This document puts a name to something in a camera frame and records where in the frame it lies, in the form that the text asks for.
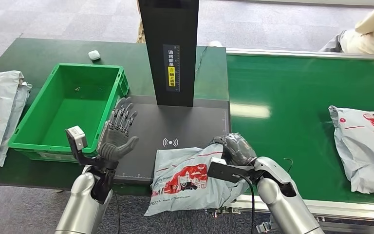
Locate grey cable connector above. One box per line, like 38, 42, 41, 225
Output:
256, 222, 272, 234

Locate black scanner platform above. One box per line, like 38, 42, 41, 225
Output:
114, 95, 231, 185

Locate yellow and white column label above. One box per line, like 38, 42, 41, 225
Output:
162, 44, 181, 93

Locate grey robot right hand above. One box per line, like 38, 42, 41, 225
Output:
210, 133, 258, 167

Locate plain grey mailer bag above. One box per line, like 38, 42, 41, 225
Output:
0, 80, 33, 168

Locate conveyor control electronics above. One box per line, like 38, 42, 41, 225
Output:
206, 206, 241, 217

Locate person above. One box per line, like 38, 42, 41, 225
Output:
136, 19, 147, 43

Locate green plastic crate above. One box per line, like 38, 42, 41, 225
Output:
8, 63, 130, 163

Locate black scanner column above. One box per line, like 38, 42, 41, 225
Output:
137, 0, 200, 108

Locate aluminium conveyor frame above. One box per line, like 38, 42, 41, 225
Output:
203, 47, 374, 223

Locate green conveyor belt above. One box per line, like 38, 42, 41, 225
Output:
225, 53, 374, 206

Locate thin dark cable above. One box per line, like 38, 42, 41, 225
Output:
195, 46, 208, 73

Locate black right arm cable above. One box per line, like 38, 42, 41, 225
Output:
234, 174, 256, 234

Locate green table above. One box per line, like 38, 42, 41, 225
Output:
0, 38, 237, 197

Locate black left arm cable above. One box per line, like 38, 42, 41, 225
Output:
112, 192, 120, 234

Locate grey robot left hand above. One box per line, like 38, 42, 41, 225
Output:
97, 97, 140, 163

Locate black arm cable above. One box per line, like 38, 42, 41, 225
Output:
112, 192, 120, 234
234, 174, 256, 234

